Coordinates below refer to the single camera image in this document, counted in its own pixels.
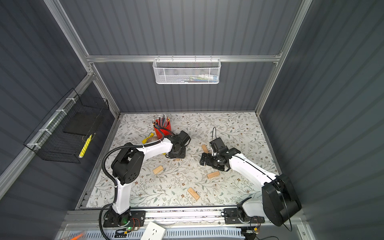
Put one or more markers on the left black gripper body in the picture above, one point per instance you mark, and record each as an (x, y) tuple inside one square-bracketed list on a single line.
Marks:
[(181, 154)]

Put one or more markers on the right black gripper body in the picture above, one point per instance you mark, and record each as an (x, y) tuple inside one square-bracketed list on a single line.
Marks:
[(212, 160)]

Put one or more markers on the wood block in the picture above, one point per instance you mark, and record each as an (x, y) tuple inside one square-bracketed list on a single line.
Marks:
[(213, 174), (205, 149), (158, 170), (193, 193)]

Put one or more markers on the wood block front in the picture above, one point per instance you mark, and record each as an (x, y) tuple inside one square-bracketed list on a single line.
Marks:
[(193, 193)]

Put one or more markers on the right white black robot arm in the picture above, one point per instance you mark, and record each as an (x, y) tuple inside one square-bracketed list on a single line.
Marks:
[(279, 198)]

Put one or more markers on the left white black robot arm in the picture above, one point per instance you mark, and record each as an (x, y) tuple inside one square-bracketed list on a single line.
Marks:
[(128, 163)]

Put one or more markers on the red pencil cup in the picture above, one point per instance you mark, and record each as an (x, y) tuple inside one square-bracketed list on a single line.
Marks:
[(160, 132)]

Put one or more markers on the floral table mat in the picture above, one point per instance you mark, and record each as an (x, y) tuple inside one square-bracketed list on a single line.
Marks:
[(239, 130)]

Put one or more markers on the pencils bunch in cup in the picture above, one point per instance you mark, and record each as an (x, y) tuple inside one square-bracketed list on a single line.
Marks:
[(162, 121)]

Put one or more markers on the yellow highlighter pen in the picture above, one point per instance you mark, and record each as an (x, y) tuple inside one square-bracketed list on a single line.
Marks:
[(146, 139)]

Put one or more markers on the markers in white basket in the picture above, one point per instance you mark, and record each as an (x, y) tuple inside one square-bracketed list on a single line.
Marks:
[(206, 78)]

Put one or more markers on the white power socket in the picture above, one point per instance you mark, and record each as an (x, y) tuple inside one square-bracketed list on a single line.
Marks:
[(153, 232)]

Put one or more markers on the yellow marker in black basket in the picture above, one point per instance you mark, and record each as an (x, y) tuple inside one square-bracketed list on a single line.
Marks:
[(85, 146)]

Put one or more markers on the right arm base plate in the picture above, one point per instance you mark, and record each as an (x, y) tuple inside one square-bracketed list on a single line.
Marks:
[(239, 216)]

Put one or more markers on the white wire mesh basket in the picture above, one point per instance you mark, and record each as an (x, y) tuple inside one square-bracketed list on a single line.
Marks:
[(169, 73)]

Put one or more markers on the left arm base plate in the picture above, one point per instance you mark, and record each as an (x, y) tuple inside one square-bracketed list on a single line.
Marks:
[(126, 220)]

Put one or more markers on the black wire basket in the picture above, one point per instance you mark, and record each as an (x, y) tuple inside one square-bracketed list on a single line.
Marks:
[(62, 136)]

